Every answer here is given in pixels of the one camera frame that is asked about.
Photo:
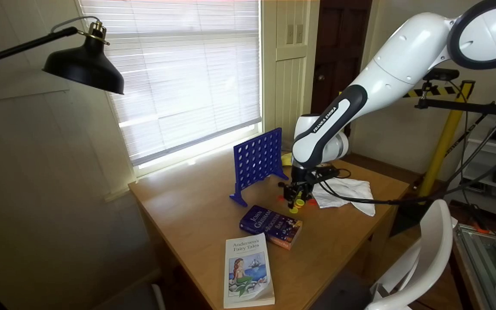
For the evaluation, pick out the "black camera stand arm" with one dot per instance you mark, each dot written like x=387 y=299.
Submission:
x=465 y=106

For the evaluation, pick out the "red plastic disc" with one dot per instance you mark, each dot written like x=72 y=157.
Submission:
x=313 y=204

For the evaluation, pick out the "black plastic disc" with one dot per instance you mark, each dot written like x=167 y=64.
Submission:
x=280 y=185

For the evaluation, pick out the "white window blind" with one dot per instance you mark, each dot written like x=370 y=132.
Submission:
x=189 y=75

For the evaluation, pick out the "white shelf unit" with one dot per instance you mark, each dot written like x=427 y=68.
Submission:
x=482 y=166

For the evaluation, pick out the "black camera on stand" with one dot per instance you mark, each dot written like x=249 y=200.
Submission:
x=446 y=75

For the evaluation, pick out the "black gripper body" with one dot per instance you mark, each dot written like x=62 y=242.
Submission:
x=301 y=180

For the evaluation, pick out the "tall yellow post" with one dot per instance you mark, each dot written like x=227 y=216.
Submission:
x=442 y=144

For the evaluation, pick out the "white mermaid cover book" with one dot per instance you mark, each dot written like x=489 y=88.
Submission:
x=248 y=269

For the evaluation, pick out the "blue Connect Four grid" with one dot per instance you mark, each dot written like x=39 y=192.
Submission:
x=256 y=157

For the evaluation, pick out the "dark brown door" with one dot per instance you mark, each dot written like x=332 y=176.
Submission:
x=339 y=40

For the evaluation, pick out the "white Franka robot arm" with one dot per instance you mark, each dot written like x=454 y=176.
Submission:
x=408 y=52

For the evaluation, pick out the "yellow plastic disc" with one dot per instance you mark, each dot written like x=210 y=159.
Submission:
x=298 y=202
x=294 y=211

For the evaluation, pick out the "grey metal equipment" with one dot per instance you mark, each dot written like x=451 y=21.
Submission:
x=489 y=264

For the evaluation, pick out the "black yellow hazard tape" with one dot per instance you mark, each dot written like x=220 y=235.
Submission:
x=430 y=90

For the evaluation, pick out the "white towel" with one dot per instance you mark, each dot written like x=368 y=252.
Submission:
x=351 y=192

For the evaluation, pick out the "yellow cloth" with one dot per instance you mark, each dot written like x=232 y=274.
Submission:
x=286 y=159

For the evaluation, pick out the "white plastic chair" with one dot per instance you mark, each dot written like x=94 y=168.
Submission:
x=430 y=247

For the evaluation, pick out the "cream panelled shutter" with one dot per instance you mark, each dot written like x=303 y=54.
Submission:
x=287 y=70

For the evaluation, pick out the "black desk lamp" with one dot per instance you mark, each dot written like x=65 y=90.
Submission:
x=84 y=66

